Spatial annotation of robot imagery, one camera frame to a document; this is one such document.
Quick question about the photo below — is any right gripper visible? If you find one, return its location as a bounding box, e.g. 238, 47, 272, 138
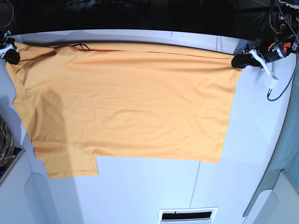
0, 30, 20, 65

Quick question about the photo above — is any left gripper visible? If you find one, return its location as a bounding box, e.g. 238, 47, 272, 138
231, 43, 279, 81

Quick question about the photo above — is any yellow t-shirt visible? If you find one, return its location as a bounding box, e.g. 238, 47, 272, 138
6, 43, 241, 179

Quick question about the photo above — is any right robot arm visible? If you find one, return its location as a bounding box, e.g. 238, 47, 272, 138
0, 0, 20, 65

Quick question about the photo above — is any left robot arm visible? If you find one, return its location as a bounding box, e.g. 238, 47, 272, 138
231, 0, 299, 69

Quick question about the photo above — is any camouflage cloth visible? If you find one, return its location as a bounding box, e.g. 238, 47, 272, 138
0, 117, 15, 167

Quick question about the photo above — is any white floor vent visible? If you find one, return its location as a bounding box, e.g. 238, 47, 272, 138
158, 207, 218, 224

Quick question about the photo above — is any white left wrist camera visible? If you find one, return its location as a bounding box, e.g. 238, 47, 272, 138
263, 79, 278, 89

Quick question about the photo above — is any braided black camera cable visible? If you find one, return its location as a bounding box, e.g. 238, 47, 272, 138
267, 0, 299, 102

